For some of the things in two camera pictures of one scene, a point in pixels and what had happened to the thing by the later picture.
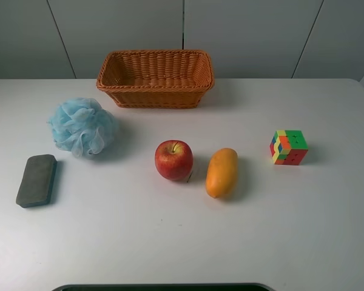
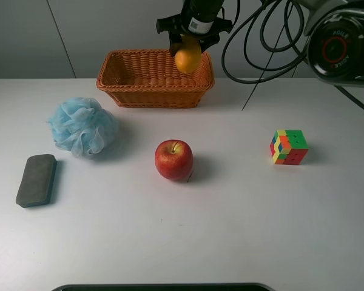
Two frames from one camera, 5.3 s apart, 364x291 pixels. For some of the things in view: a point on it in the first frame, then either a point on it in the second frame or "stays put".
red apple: (174, 160) stays put
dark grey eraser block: (37, 180) stays put
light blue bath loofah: (82, 127) stays put
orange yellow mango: (222, 173) -> (188, 57)
